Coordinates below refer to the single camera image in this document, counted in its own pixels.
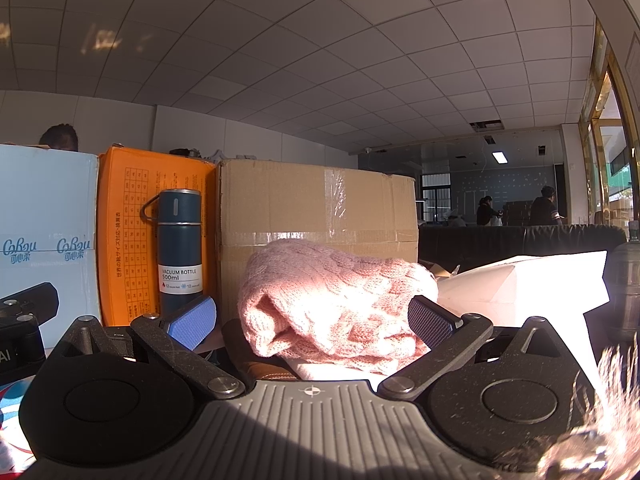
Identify dark sofa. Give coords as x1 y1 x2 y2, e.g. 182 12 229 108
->
419 224 628 273

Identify orange carton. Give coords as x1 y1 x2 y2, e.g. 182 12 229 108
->
96 145 218 328

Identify brown leather item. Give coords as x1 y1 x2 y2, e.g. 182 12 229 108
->
221 319 301 386

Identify gold framed glass door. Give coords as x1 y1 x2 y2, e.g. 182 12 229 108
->
580 20 640 223

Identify white paper bag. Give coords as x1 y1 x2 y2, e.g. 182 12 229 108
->
437 250 610 386

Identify brown cardboard box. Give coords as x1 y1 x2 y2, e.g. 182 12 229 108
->
215 159 420 323

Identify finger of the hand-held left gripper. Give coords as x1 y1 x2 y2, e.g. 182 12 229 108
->
0 282 60 326

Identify pink knit sweater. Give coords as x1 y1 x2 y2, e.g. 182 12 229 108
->
236 239 440 376

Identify dark blue vacuum bottle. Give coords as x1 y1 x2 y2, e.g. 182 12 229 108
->
141 189 203 317

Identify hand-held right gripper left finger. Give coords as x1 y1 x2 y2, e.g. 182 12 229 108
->
39 296 245 402

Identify clear water jug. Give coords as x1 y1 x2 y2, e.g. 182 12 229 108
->
606 232 640 343

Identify light blue carton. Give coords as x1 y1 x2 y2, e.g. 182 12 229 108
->
0 144 101 351

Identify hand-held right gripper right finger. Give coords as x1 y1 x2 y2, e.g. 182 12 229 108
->
377 296 583 401

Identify person's fuzzy sleeve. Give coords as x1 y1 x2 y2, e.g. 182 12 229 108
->
537 332 640 480

